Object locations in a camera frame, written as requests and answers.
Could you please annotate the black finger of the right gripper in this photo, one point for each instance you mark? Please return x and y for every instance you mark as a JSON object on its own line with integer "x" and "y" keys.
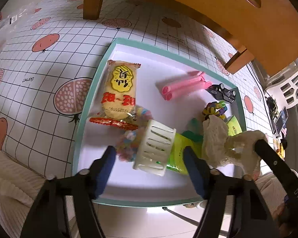
{"x": 285, "y": 175}

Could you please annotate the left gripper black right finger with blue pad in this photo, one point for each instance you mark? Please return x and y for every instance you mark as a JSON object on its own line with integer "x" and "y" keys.
{"x": 250, "y": 214}

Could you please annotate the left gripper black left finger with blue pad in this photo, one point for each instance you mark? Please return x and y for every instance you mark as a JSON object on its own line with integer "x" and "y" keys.
{"x": 48, "y": 214}

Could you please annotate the cream lace cloth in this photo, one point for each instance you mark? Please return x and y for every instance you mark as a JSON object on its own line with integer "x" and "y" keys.
{"x": 220, "y": 149}

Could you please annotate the white slotted plastic basket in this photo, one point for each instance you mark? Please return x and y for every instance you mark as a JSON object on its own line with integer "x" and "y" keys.
{"x": 155, "y": 148}

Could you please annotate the small yellow green packet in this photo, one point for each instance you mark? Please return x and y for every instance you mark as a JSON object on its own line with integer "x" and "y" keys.
{"x": 233, "y": 125}

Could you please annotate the green snack packet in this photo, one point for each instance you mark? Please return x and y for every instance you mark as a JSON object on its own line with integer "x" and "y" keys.
{"x": 181, "y": 141}

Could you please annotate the white plastic laundry basket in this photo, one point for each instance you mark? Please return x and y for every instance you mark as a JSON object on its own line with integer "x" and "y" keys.
{"x": 283, "y": 86}

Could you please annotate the colourful woven ball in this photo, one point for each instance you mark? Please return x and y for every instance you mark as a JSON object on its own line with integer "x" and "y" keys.
{"x": 215, "y": 108}

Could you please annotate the black toy car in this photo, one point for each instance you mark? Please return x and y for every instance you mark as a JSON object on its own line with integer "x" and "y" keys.
{"x": 221, "y": 93}

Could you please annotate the yellow rice cracker packet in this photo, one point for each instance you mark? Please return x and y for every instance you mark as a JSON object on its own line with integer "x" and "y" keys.
{"x": 118, "y": 100}

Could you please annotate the pink plastic clip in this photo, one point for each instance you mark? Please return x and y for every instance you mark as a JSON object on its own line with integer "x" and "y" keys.
{"x": 183, "y": 85}

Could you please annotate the teal rimmed white tray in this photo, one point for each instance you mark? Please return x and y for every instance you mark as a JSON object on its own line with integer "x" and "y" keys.
{"x": 127, "y": 187}

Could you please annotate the pomegranate print grid mat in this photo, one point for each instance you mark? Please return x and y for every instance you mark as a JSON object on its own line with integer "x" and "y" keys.
{"x": 57, "y": 45}

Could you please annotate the wooden nightstand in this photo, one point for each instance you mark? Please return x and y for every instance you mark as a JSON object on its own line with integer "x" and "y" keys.
{"x": 266, "y": 30}

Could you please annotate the clear plastic bag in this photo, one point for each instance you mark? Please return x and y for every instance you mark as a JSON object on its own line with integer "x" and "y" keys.
{"x": 10, "y": 25}

